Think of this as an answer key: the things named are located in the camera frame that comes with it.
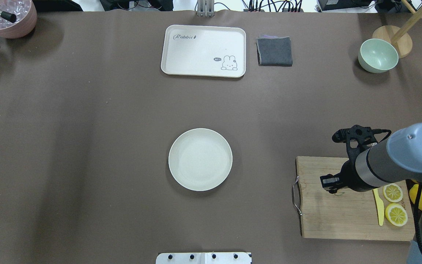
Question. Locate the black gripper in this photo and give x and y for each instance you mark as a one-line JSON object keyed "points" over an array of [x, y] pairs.
{"points": [[347, 176]]}

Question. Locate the round cream plate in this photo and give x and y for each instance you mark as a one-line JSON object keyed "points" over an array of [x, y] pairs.
{"points": [[200, 159]]}

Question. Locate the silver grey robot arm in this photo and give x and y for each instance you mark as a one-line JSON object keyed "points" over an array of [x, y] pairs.
{"points": [[377, 158]]}

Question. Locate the cream rabbit tray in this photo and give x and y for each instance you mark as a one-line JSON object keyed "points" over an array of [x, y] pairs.
{"points": [[210, 51]]}

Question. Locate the wooden cutting board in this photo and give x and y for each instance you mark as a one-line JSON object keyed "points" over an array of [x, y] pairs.
{"points": [[347, 214]]}

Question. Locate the yellow plastic knife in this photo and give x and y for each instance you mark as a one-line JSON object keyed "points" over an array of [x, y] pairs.
{"points": [[380, 207]]}

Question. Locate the lemon slice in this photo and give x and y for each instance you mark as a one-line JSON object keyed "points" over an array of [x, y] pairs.
{"points": [[396, 214], [392, 192]]}

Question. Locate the mint green bowl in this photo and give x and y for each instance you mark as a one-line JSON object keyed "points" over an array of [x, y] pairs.
{"points": [[377, 56]]}

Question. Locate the folded grey cloth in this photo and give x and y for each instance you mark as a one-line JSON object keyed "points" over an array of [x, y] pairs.
{"points": [[274, 51]]}

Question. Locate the wooden cup stand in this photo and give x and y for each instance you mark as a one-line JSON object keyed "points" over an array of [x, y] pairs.
{"points": [[398, 37]]}

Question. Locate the pink bowl with ice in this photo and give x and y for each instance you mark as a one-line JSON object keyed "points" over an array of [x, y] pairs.
{"points": [[17, 18]]}

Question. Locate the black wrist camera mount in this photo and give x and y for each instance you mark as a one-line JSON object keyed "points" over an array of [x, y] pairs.
{"points": [[357, 139]]}

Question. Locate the white mounting pedestal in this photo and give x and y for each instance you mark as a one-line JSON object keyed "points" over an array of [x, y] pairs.
{"points": [[205, 258]]}

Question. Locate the aluminium frame post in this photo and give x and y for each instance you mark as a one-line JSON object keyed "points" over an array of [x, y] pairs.
{"points": [[205, 8]]}

